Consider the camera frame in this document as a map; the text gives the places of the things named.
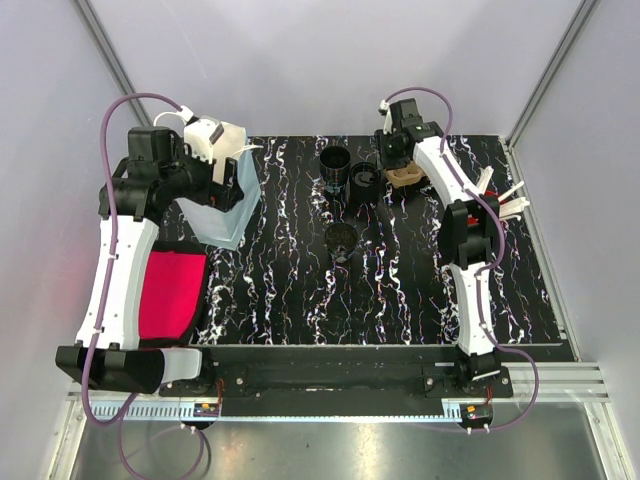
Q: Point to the light blue paper bag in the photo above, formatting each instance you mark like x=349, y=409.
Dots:
x=224, y=228

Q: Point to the black coffee cup with lid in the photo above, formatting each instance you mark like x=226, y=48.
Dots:
x=364, y=183

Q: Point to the white wrapped straw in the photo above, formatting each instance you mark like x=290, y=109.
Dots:
x=484, y=179
x=506, y=195
x=513, y=208

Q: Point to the pink cloth on black pad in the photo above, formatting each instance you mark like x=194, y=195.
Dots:
x=173, y=295

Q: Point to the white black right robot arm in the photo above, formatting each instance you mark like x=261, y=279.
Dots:
x=468, y=239

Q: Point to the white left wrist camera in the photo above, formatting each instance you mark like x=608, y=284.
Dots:
x=201, y=134

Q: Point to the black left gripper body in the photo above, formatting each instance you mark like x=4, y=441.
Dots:
x=191, y=178

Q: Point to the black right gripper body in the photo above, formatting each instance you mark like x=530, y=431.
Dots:
x=386, y=150

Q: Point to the red plastic cup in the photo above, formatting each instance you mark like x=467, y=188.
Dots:
x=487, y=192

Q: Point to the aluminium frame post left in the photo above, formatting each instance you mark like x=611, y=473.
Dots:
x=98, y=33

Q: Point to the aluminium frame post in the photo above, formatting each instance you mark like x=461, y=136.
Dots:
x=98, y=33
x=577, y=24

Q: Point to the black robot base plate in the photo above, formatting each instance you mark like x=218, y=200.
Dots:
x=332, y=382

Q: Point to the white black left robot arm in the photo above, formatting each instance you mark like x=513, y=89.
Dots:
x=169, y=197

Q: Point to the aluminium frame post right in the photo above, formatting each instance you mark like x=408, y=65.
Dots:
x=577, y=24

